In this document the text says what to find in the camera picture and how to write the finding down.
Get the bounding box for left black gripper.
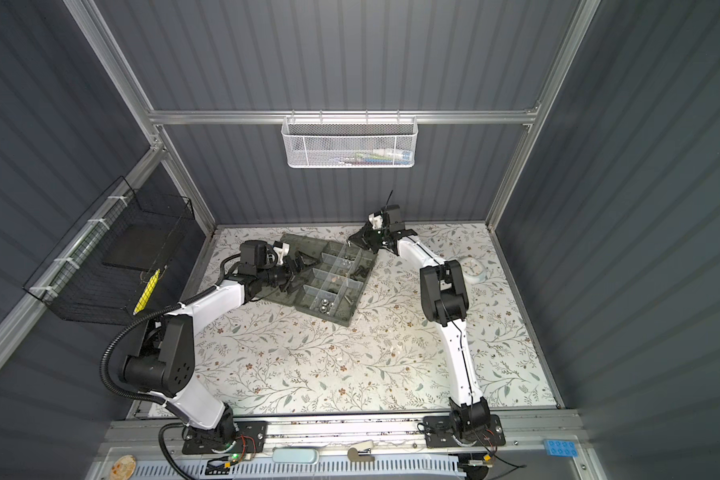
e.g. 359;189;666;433
257;251;318;293

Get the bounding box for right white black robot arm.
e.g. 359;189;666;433
348;205;491;439

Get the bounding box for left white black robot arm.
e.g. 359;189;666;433
119;240;310;443

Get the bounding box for clear divided organizer box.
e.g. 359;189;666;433
262;234;376;327

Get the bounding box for pens in white basket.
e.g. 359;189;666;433
333;148;414;167

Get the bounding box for floral table mat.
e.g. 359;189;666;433
195;223;557;415

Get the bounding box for yellow marker pen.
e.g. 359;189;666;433
132;269;161;316

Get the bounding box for light teal flat box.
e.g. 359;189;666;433
272;447;319;465

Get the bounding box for round wooden disc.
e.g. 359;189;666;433
108;455;137;480

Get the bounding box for blue button pad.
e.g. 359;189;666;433
543;439;578;458

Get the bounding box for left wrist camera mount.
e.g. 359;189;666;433
272;241;290;266

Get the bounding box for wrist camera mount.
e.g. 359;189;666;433
368;211;385;230
272;241;290;266

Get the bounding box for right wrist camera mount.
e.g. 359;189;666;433
368;211;385;230

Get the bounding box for white wire mesh basket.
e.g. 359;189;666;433
281;117;419;169

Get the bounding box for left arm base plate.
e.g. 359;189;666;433
182;421;268;455

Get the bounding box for black wire wall basket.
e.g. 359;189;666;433
24;182;197;325

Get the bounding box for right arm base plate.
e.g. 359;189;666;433
417;414;506;449

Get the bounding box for black corrugated cable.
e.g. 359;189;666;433
99;253;244;480

